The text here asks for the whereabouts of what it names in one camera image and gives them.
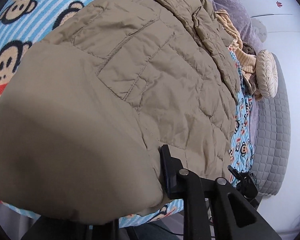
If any purple bed cover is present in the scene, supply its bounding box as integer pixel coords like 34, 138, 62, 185
192, 0, 265, 140

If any brown fleece garment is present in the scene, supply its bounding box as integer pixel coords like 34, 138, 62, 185
242, 42, 256, 56

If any blue striped monkey blanket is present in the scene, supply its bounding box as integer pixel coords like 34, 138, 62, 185
0, 0, 254, 228

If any white wardrobe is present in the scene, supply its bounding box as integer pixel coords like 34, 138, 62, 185
219, 0, 300, 46

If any round white pleated cushion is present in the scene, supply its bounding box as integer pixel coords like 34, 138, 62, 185
255, 49, 279, 99

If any cream striped fleece garment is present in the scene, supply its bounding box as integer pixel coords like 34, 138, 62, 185
214, 9, 262, 102

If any beige puffer jacket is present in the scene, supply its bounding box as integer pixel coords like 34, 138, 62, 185
0, 0, 240, 224

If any grey quilted mattress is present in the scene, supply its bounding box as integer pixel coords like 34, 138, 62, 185
251, 56, 291, 196

